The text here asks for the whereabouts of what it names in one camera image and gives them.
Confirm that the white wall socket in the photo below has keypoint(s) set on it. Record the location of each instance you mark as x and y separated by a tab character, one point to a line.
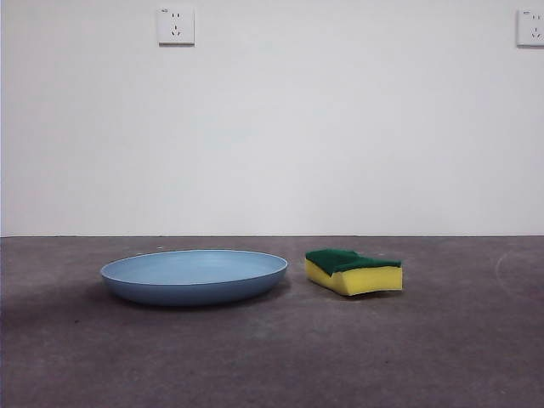
531	27
176	25

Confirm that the blue round plate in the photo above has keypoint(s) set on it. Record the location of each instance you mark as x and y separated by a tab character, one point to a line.
191	276

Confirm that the yellow sponge with green pad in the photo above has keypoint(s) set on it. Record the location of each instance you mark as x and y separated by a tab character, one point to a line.
365	282

